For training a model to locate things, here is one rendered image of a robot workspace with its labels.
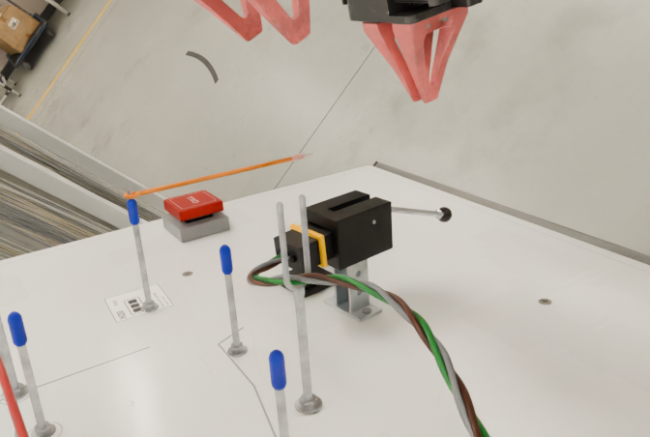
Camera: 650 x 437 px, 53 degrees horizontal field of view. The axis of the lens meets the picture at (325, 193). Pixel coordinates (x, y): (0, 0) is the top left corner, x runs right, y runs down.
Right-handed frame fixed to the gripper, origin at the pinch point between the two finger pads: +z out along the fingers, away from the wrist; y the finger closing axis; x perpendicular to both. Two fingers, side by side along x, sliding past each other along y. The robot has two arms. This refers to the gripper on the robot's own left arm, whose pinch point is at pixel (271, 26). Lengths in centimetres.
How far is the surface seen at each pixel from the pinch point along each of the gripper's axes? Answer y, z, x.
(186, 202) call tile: -25.2, 19.2, -4.8
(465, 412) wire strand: 22.7, 8.6, -12.6
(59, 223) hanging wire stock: -72, 32, -13
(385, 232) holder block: 1.9, 18.0, 0.0
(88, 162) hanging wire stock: -105, 39, 2
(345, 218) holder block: 1.9, 14.3, -2.5
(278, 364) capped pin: 12.6, 9.5, -15.2
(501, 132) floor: -82, 100, 101
